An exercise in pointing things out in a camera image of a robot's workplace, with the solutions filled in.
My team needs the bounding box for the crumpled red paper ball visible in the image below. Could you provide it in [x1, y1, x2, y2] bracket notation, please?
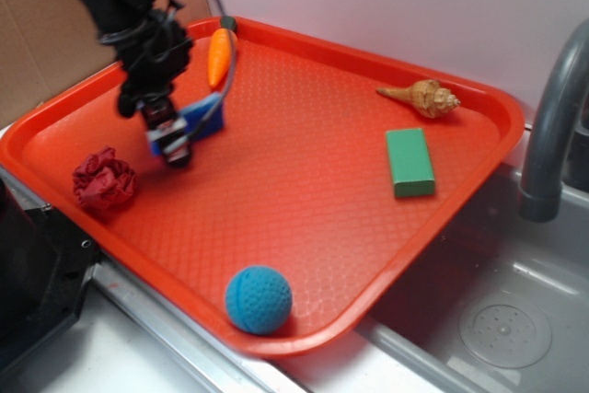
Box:
[72, 146, 137, 210]

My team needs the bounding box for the blue sponge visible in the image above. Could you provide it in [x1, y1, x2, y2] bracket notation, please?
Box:
[179, 92, 225, 142]

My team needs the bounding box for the orange toy carrot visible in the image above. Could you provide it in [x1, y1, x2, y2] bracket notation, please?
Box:
[207, 16, 237, 89]

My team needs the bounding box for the red plastic tray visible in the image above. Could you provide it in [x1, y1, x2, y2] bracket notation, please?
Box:
[1, 19, 524, 359]

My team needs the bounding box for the grey plastic sink basin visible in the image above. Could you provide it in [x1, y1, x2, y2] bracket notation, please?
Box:
[282, 167, 588, 392]

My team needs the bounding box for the blue textured ball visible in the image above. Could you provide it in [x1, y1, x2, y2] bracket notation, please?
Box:
[225, 265, 293, 335]

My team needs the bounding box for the black cable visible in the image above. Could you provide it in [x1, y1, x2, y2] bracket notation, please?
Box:
[174, 0, 238, 141]

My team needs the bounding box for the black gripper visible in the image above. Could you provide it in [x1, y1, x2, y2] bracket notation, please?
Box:
[117, 79, 192, 168]

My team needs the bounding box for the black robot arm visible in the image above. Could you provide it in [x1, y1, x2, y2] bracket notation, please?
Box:
[80, 0, 192, 168]

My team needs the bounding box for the tan spiral seashell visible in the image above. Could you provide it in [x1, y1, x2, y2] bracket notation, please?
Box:
[375, 79, 461, 119]

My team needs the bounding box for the brown cardboard sheet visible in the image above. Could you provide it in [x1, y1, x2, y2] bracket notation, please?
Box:
[1, 0, 211, 130]

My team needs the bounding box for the green rectangular block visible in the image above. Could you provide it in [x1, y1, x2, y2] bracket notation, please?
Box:
[386, 128, 435, 198]

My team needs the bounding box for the grey sink faucet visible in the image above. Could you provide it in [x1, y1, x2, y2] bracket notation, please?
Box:
[518, 21, 588, 223]

